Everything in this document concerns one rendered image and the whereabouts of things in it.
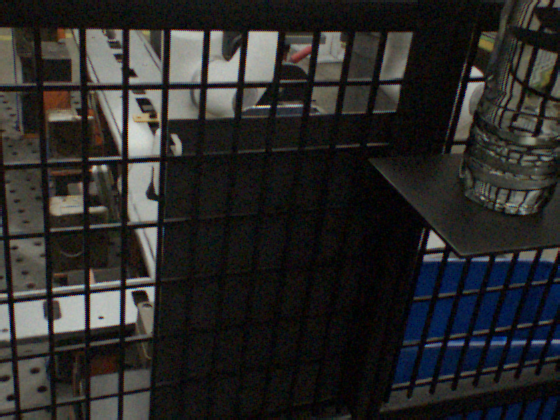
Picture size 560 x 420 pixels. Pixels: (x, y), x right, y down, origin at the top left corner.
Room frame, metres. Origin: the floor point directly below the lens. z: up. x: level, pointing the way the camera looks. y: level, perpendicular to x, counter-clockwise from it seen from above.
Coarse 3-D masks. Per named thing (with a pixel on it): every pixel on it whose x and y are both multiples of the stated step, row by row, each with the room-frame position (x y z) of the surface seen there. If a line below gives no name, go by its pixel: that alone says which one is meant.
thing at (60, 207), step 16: (64, 208) 1.00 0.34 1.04; (80, 208) 1.01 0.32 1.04; (96, 208) 1.01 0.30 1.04; (64, 224) 0.99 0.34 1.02; (80, 224) 1.00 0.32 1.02; (96, 224) 1.01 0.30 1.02; (64, 240) 0.99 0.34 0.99; (80, 240) 1.00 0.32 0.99; (96, 240) 1.01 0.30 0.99; (64, 256) 0.99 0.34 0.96; (80, 256) 1.00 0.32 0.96; (96, 256) 1.01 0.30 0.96; (64, 272) 0.99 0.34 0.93; (48, 368) 0.99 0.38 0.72; (64, 368) 0.99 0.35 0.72
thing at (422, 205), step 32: (448, 0) 0.52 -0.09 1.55; (416, 32) 0.51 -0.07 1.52; (416, 64) 0.51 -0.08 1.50; (416, 96) 0.52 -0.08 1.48; (416, 128) 0.52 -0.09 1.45; (384, 160) 0.51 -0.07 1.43; (416, 160) 0.51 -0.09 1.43; (448, 160) 0.52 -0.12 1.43; (384, 192) 0.51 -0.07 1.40; (416, 192) 0.46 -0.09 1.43; (448, 192) 0.47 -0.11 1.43; (416, 224) 0.48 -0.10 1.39; (448, 224) 0.42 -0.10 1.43; (480, 224) 0.43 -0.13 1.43; (512, 224) 0.43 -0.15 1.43; (544, 224) 0.44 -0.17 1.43; (480, 256) 0.39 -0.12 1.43
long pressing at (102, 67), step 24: (96, 48) 1.86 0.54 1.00; (144, 48) 1.92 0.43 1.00; (96, 72) 1.70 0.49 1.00; (120, 72) 1.72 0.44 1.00; (144, 72) 1.74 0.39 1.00; (96, 96) 1.58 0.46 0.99; (120, 96) 1.58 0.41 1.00; (144, 96) 1.60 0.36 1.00; (120, 120) 1.45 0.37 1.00; (120, 144) 1.34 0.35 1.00; (144, 144) 1.35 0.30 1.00; (144, 168) 1.25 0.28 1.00; (120, 192) 1.16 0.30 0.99; (144, 192) 1.16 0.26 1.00; (144, 216) 1.08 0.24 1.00; (144, 240) 1.01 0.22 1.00
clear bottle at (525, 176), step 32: (512, 0) 0.47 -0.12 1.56; (544, 0) 0.45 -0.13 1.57; (512, 32) 0.45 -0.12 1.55; (544, 32) 0.44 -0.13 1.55; (512, 64) 0.45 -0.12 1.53; (544, 64) 0.44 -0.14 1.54; (480, 96) 0.48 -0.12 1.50; (512, 96) 0.45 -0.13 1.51; (544, 96) 0.44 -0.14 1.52; (480, 128) 0.46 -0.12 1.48; (512, 128) 0.44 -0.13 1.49; (544, 128) 0.44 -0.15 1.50; (480, 160) 0.45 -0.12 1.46; (512, 160) 0.44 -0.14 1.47; (544, 160) 0.44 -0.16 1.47; (480, 192) 0.45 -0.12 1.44; (512, 192) 0.44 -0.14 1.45; (544, 192) 0.44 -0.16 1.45
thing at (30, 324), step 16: (64, 288) 0.86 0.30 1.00; (144, 288) 0.88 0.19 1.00; (16, 304) 0.81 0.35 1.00; (32, 304) 0.81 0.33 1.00; (64, 304) 0.82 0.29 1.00; (80, 304) 0.83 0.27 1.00; (96, 304) 0.83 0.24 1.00; (112, 304) 0.84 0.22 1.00; (128, 304) 0.84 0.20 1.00; (0, 320) 0.77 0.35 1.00; (16, 320) 0.78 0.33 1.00; (32, 320) 0.78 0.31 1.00; (64, 320) 0.79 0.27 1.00; (80, 320) 0.79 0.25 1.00; (96, 320) 0.80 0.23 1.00; (112, 320) 0.80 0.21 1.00; (128, 320) 0.81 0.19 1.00; (0, 336) 0.74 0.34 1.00; (16, 336) 0.75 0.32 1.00; (32, 336) 0.75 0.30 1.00; (64, 336) 0.77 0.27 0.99; (80, 336) 0.77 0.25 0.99
